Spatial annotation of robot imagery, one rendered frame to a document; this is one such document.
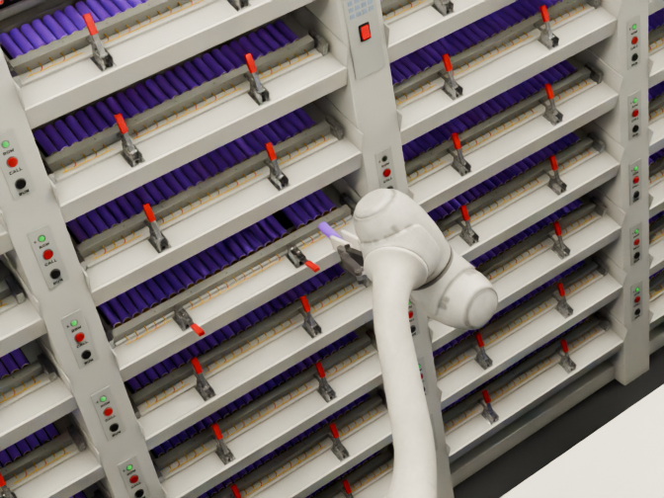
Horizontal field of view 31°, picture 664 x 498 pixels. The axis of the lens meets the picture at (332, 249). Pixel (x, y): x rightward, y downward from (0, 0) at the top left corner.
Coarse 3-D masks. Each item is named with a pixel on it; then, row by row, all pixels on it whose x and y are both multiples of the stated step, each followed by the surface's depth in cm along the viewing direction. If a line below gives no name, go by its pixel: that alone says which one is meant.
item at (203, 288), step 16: (336, 224) 248; (288, 240) 243; (256, 256) 241; (272, 256) 243; (224, 272) 238; (240, 272) 240; (192, 288) 236; (208, 288) 236; (160, 304) 233; (176, 304) 233; (192, 304) 235; (144, 320) 231; (112, 336) 228
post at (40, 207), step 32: (0, 64) 186; (0, 96) 189; (0, 128) 191; (32, 160) 197; (0, 192) 196; (32, 224) 202; (64, 224) 206; (32, 256) 205; (64, 256) 208; (32, 288) 207; (64, 288) 211; (96, 320) 218; (64, 352) 217; (96, 384) 225; (96, 416) 228; (128, 416) 233; (96, 448) 231; (128, 448) 236
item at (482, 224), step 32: (544, 160) 285; (576, 160) 285; (608, 160) 287; (480, 192) 278; (512, 192) 280; (544, 192) 280; (576, 192) 282; (448, 224) 271; (480, 224) 274; (512, 224) 274
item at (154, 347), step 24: (336, 192) 255; (288, 264) 243; (240, 288) 239; (264, 288) 239; (288, 288) 244; (192, 312) 235; (216, 312) 235; (240, 312) 239; (144, 336) 231; (168, 336) 231; (192, 336) 234; (120, 360) 228; (144, 360) 229
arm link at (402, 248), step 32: (384, 192) 187; (384, 224) 185; (416, 224) 187; (384, 256) 185; (416, 256) 185; (448, 256) 193; (384, 288) 183; (416, 288) 190; (384, 320) 181; (384, 352) 181; (384, 384) 181; (416, 384) 179; (416, 416) 178; (416, 448) 177; (416, 480) 174
